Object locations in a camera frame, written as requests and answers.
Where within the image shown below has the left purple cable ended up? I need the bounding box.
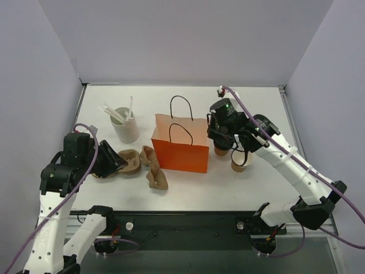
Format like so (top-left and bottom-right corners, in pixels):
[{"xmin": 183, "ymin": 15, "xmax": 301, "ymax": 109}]
[{"xmin": 0, "ymin": 123, "xmax": 140, "ymax": 274}]

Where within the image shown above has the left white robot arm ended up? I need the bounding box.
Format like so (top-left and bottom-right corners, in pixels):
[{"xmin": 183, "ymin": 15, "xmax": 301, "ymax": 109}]
[{"xmin": 22, "ymin": 133, "xmax": 128, "ymax": 273}]

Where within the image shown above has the white cylindrical straw holder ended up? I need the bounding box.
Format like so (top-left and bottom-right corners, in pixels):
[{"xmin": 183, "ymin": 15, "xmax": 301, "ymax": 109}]
[{"xmin": 110, "ymin": 107, "xmax": 140, "ymax": 144}]

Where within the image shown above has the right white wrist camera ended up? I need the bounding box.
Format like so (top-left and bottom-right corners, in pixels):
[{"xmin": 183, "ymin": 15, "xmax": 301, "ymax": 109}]
[{"xmin": 217, "ymin": 86, "xmax": 240, "ymax": 99}]

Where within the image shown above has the purple cable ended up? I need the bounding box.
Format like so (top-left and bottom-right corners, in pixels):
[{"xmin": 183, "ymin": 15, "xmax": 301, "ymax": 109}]
[
  {"xmin": 0, "ymin": 123, "xmax": 140, "ymax": 274},
  {"xmin": 222, "ymin": 85, "xmax": 365, "ymax": 257}
]

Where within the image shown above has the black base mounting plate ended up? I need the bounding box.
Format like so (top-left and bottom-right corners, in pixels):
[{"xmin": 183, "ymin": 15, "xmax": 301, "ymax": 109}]
[{"xmin": 82, "ymin": 210, "xmax": 287, "ymax": 252}]

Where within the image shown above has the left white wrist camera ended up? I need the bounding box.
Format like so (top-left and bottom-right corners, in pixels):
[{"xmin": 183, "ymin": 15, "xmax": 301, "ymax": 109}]
[{"xmin": 73, "ymin": 123, "xmax": 98, "ymax": 138}]

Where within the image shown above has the brown pulp cup carrier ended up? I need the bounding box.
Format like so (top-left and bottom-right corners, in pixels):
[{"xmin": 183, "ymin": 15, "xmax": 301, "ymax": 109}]
[{"xmin": 140, "ymin": 146, "xmax": 168, "ymax": 191}]

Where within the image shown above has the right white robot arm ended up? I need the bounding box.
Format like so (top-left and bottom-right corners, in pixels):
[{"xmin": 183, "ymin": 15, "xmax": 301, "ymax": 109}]
[{"xmin": 207, "ymin": 98, "xmax": 347, "ymax": 233}]

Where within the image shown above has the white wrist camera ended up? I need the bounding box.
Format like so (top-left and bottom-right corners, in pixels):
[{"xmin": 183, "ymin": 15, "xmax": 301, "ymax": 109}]
[
  {"xmin": 73, "ymin": 123, "xmax": 98, "ymax": 138},
  {"xmin": 217, "ymin": 86, "xmax": 240, "ymax": 99}
]

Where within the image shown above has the brown paper coffee cup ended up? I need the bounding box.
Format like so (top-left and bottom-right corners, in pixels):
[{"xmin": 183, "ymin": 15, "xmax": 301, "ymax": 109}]
[{"xmin": 214, "ymin": 147, "xmax": 230, "ymax": 156}]

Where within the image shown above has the orange paper bag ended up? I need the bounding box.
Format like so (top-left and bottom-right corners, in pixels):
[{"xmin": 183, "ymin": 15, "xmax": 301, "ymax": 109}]
[{"xmin": 151, "ymin": 110, "xmax": 210, "ymax": 174}]

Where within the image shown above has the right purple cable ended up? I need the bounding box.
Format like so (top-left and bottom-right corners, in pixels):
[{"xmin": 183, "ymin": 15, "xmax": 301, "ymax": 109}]
[{"xmin": 222, "ymin": 85, "xmax": 365, "ymax": 257}]

